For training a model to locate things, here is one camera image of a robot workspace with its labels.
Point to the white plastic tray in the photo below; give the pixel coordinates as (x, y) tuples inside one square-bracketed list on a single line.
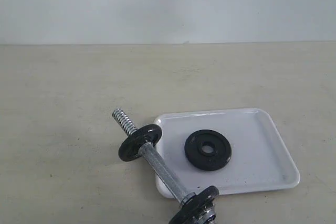
[(260, 160)]

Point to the chrome threaded dumbbell bar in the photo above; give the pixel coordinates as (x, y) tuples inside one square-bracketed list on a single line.
[(155, 160)]

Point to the black weight plate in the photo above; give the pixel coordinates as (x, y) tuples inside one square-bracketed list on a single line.
[(208, 150)]

